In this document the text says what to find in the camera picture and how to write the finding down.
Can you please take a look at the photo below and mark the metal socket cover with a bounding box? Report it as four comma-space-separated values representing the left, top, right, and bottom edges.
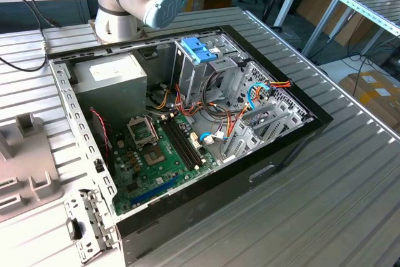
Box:
126, 115, 158, 149

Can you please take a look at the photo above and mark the grey power supply unit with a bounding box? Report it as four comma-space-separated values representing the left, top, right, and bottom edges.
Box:
71, 51, 148, 127

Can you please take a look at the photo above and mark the green motherboard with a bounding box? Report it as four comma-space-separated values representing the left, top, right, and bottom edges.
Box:
109, 112, 219, 216

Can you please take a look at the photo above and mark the blue expansion slot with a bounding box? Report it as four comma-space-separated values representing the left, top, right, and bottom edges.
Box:
129, 175, 181, 206

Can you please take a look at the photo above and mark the blue data wire white label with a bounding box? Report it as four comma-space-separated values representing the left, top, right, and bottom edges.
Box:
199, 131, 226, 145

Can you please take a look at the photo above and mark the CPU socket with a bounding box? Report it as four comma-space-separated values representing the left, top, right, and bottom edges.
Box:
142, 145, 166, 168

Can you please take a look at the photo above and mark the orange yellow red power wire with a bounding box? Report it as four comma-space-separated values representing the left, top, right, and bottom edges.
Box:
224, 79, 292, 139

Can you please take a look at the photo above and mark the open black PC case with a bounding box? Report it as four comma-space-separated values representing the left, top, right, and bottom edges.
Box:
46, 24, 334, 267

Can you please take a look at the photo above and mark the white motherboard socket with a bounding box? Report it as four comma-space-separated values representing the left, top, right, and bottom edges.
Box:
189, 132, 203, 151

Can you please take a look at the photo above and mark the black cable loop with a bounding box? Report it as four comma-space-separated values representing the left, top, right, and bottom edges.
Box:
201, 71, 240, 118

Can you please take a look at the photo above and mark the blue plastic drive latch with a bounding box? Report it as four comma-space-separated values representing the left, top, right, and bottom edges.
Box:
180, 37, 218, 65

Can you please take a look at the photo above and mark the black RAM slot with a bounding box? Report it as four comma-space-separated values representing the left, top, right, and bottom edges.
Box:
171, 117, 203, 169
168, 117, 200, 169
162, 118, 193, 170
165, 118, 196, 170

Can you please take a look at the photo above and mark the red black fan wire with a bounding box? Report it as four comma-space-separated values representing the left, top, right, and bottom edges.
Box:
89, 107, 113, 163

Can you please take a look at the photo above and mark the yellow orange wire bundle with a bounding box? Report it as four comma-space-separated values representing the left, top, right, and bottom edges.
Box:
149, 89, 172, 111

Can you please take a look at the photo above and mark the metal disk bay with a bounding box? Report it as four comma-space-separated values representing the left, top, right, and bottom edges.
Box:
220, 60, 315, 164

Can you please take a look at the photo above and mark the metal drive cage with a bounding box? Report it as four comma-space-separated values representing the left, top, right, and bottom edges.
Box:
170, 33, 251, 108

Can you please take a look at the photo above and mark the grey parts rack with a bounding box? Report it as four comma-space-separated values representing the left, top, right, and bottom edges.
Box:
0, 113, 65, 221

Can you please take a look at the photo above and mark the black case lock tab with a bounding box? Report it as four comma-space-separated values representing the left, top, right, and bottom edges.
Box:
67, 218, 84, 240

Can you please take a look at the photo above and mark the orange red wire bundle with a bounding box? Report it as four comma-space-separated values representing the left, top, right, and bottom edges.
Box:
174, 84, 206, 118

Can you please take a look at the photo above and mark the large brown cardboard box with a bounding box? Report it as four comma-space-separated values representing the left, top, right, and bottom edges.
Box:
339, 71, 400, 136

